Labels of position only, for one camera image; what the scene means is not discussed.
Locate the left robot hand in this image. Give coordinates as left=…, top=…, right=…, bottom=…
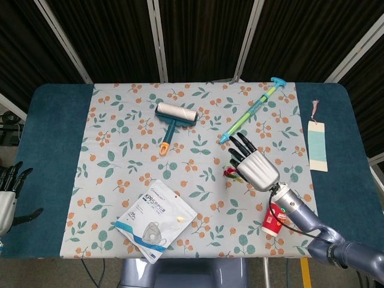
left=0, top=161, right=44, bottom=238

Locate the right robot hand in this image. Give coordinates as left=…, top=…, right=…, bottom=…
left=228, top=132, right=281, bottom=191

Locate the red feather toy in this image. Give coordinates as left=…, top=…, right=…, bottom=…
left=222, top=167, right=244, bottom=184

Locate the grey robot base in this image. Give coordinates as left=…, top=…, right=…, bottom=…
left=119, top=257, right=250, bottom=288

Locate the blue velvet table cover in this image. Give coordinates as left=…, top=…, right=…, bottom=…
left=0, top=82, right=377, bottom=260

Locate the red paper cup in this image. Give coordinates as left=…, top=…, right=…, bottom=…
left=260, top=201, right=289, bottom=236

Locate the green blue water squirter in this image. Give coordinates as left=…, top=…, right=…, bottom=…
left=219, top=77, right=289, bottom=145

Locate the tasselled paper bookmark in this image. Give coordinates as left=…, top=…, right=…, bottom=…
left=307, top=100, right=329, bottom=173

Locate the floral tablecloth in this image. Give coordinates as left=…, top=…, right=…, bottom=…
left=59, top=80, right=326, bottom=259

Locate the teal lint roller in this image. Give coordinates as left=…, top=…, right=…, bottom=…
left=154, top=102, right=199, bottom=157

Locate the KN95 mask package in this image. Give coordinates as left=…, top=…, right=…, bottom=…
left=115, top=179, right=198, bottom=265

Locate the black folding screen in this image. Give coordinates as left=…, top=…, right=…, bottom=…
left=0, top=0, right=384, bottom=160

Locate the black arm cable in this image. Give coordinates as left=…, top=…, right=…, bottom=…
left=268, top=185, right=326, bottom=242

